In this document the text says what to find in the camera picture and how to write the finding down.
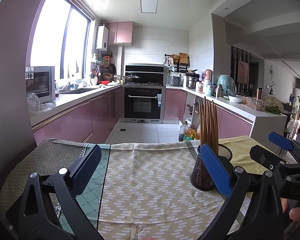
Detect person right hand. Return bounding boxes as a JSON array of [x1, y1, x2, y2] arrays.
[[281, 198, 300, 223]]

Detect yellow table cloth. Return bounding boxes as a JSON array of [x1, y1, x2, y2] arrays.
[[218, 135, 276, 174]]

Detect black mesh utensil holder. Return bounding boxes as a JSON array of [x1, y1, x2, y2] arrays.
[[189, 143, 233, 192]]

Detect teal covered appliance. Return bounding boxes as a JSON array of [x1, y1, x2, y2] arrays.
[[217, 74, 237, 96]]

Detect patterned table cloth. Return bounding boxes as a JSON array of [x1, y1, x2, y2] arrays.
[[0, 139, 224, 239]]

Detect yellow oil bottle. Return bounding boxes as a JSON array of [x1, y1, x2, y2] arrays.
[[183, 125, 197, 141]]

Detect dark oil bottle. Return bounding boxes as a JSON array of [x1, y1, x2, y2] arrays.
[[178, 121, 189, 142]]

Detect pink thermos jug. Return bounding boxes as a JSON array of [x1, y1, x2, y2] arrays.
[[204, 69, 213, 81]]

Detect steel pot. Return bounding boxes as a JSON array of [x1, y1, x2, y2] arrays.
[[186, 76, 198, 89]]

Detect white microwave oven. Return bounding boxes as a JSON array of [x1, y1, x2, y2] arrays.
[[25, 66, 55, 103]]

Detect silver rice cooker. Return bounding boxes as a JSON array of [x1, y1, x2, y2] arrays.
[[167, 75, 184, 87]]

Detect black built-in oven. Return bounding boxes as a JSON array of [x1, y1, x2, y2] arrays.
[[123, 85, 165, 123]]

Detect black wok on stove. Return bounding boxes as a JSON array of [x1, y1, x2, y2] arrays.
[[125, 74, 140, 83]]

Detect black range hood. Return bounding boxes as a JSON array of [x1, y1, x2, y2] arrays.
[[124, 64, 165, 86]]

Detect white water heater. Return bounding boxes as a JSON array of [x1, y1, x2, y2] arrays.
[[96, 25, 109, 51]]

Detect pink upper cabinet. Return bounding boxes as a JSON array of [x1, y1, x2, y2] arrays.
[[106, 22, 134, 46]]

